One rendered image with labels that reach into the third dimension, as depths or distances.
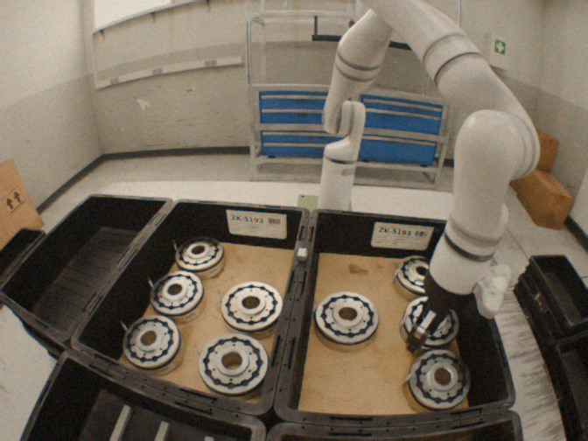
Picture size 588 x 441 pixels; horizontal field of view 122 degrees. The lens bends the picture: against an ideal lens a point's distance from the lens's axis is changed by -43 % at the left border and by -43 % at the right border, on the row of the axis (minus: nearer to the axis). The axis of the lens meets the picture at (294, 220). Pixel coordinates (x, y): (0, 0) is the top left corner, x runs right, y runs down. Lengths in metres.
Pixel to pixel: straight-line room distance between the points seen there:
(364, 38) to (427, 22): 0.21
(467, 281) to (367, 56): 0.40
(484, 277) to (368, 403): 0.23
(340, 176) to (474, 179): 0.53
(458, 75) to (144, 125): 3.72
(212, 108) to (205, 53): 0.65
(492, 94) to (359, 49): 0.28
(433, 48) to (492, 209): 0.17
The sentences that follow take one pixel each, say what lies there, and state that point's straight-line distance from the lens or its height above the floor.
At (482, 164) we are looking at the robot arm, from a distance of 0.26.
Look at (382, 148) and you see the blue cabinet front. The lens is 2.45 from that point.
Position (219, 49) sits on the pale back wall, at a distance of 3.27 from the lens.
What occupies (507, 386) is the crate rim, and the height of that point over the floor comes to 0.93.
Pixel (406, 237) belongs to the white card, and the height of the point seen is 0.89.
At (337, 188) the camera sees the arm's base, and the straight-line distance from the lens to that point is 0.77.
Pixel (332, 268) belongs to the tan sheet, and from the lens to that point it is 0.57.
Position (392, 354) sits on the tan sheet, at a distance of 0.47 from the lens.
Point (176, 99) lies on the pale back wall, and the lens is 3.53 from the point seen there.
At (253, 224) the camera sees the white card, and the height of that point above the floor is 0.89.
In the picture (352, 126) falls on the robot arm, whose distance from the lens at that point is 0.71.
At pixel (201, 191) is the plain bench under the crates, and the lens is 1.16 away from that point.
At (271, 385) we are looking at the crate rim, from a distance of 0.32.
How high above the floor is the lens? 1.23
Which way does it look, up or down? 35 degrees down
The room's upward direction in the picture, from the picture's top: straight up
